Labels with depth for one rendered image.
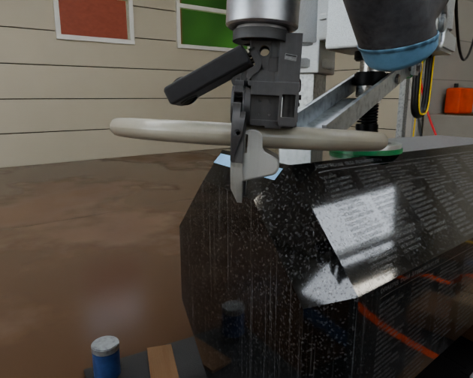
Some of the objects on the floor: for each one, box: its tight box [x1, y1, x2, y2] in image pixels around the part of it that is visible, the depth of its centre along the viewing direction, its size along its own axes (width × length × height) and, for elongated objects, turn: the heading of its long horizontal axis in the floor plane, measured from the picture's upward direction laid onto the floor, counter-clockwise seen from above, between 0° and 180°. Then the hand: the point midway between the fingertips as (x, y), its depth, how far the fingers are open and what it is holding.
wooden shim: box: [147, 344, 179, 378], centre depth 159 cm, size 25×10×2 cm, turn 16°
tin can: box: [91, 336, 121, 378], centre depth 155 cm, size 10×10×13 cm
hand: (236, 189), depth 55 cm, fingers closed on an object, 4 cm apart
